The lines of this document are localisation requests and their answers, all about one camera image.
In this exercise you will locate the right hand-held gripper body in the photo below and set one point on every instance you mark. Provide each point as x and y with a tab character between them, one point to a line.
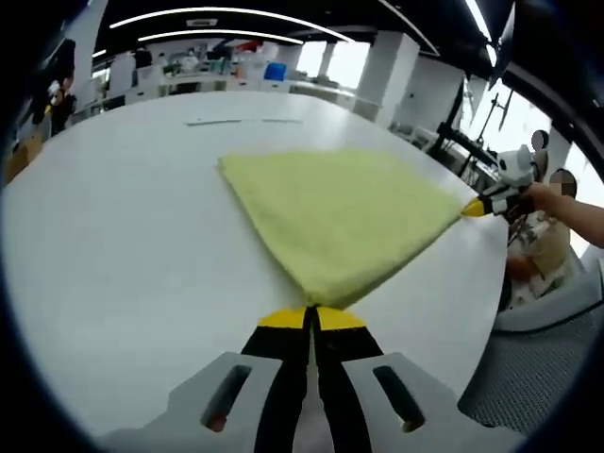
516	167

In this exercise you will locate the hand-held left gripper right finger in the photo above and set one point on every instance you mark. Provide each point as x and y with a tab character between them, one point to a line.
344	361

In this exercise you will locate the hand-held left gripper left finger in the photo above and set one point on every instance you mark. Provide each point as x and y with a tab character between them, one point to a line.
278	361

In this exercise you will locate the yellow blue grey garment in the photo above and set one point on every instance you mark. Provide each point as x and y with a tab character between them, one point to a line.
340	217

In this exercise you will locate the clear template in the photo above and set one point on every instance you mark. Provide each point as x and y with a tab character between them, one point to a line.
222	122

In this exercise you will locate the person's right hand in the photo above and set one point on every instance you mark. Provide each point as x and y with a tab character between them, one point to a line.
540	198

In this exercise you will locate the white ceiling light strip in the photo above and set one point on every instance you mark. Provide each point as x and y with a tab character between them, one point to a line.
226	9
222	31
481	28

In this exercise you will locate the white square column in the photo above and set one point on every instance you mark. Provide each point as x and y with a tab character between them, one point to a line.
87	47
387	75

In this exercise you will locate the grey mesh chair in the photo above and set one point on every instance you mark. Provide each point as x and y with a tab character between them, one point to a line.
542	373

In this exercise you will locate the blue plastic bin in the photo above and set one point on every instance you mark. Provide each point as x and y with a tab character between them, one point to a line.
275	72

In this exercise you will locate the white counter cabinets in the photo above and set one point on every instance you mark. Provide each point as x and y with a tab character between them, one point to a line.
212	85

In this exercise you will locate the cardboard box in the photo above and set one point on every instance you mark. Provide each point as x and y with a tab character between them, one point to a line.
23	158

